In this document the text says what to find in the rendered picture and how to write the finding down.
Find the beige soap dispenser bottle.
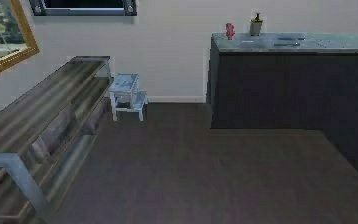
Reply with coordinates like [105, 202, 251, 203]
[249, 12, 264, 37]

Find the white step stool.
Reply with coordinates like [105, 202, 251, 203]
[108, 73, 149, 122]

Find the grey wooden shelf unit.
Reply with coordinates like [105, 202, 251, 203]
[0, 55, 114, 224]

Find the dark counter with grey top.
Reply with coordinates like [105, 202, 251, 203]
[208, 32, 358, 184]

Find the gold framed wall picture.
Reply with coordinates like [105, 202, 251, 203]
[0, 0, 40, 79]

